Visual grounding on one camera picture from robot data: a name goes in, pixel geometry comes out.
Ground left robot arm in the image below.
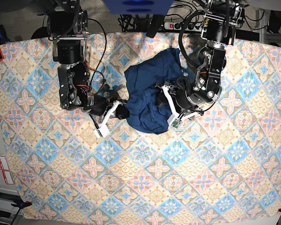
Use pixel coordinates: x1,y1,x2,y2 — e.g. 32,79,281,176
156,0,244,129

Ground tangled black cables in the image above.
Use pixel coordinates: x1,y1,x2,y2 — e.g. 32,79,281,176
118,0,267,32

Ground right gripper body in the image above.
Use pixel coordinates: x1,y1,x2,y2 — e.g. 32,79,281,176
83,95,111,116

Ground patterned tablecloth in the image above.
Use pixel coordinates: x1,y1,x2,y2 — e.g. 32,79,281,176
0,39,281,225

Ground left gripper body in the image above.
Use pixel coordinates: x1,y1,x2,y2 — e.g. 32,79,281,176
172,88,199,115

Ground blue long-sleeve shirt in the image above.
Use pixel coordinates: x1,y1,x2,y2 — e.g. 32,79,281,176
125,48,183,135

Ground blue box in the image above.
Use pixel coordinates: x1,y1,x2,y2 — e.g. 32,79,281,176
103,0,174,15

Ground black strap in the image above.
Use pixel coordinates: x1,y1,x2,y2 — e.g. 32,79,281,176
146,14,165,38

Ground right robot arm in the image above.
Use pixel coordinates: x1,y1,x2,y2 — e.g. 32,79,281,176
47,0,129,138

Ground clamp lower left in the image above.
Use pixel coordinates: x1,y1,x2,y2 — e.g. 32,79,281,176
11,200,32,209

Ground white power strip red switch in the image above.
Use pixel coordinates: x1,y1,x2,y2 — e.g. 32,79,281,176
163,22,202,32

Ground black round stand base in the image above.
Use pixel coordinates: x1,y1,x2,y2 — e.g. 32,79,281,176
31,27,49,39

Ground white red stickers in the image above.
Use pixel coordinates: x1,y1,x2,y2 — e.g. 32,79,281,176
0,155,14,185

